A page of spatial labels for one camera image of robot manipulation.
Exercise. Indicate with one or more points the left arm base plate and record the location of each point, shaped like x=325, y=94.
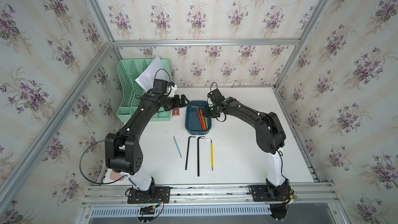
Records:
x=154, y=195

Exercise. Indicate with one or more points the teal plastic storage box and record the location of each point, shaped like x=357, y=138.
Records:
x=194, y=119

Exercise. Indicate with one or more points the pink object beside table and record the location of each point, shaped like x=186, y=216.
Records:
x=114, y=176

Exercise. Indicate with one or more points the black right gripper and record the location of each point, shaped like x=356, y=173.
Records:
x=206, y=114

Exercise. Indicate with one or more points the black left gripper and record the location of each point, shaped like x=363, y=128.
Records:
x=176, y=103

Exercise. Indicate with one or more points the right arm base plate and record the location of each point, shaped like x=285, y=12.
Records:
x=270, y=193

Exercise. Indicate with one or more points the aluminium front rail frame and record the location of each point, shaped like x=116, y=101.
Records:
x=311, y=202

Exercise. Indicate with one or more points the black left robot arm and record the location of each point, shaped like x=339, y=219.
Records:
x=123, y=153

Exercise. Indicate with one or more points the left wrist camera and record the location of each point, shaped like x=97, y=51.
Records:
x=164, y=88

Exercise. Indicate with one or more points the red hex key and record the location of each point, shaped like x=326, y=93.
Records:
x=200, y=119

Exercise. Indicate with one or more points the orange hex key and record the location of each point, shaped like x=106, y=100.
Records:
x=203, y=121

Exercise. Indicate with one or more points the green mesh file organizer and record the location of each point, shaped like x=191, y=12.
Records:
x=128, y=70

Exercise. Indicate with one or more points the white ventilation grille strip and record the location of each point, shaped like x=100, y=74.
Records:
x=184, y=211

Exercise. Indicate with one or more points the white paper sheets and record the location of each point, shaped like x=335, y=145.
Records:
x=156, y=68

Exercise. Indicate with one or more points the yellow hex key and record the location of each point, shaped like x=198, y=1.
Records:
x=211, y=153

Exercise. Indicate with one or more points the blue hex key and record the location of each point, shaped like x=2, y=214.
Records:
x=177, y=146

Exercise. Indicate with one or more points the long black hex key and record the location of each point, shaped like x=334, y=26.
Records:
x=198, y=154

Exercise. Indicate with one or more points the thin black hex key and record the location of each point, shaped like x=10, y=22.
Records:
x=188, y=149

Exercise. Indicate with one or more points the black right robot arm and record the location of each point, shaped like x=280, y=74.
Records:
x=270, y=137

